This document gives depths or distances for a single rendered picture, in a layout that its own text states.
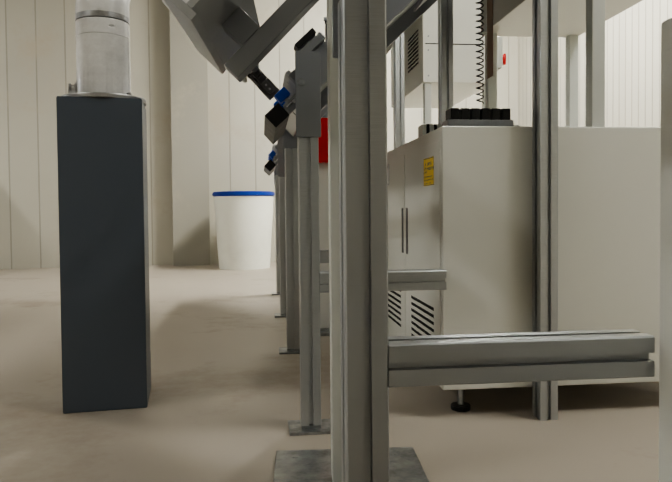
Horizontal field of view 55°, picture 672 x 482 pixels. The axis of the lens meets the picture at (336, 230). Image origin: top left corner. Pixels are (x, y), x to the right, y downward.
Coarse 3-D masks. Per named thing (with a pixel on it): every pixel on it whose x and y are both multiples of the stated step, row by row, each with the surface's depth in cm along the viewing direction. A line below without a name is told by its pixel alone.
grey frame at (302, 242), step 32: (448, 0) 207; (544, 0) 134; (448, 32) 207; (544, 32) 134; (448, 64) 208; (544, 64) 134; (448, 96) 208; (544, 96) 134; (544, 128) 135; (288, 160) 202; (544, 160) 135; (288, 192) 203; (544, 192) 135; (288, 224) 203; (544, 224) 135; (288, 256) 203; (544, 256) 135; (288, 288) 204; (544, 288) 136; (288, 320) 204; (544, 320) 136; (320, 352) 131; (320, 384) 131; (544, 384) 136; (320, 416) 131; (544, 416) 136
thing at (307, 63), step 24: (312, 72) 128; (312, 96) 129; (312, 120) 129; (456, 120) 152; (480, 120) 153; (504, 120) 153; (288, 144) 206; (408, 288) 132; (432, 288) 133; (312, 432) 129
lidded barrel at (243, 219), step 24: (216, 192) 502; (240, 192) 491; (264, 192) 499; (216, 216) 506; (240, 216) 494; (264, 216) 502; (240, 240) 495; (264, 240) 504; (240, 264) 497; (264, 264) 507
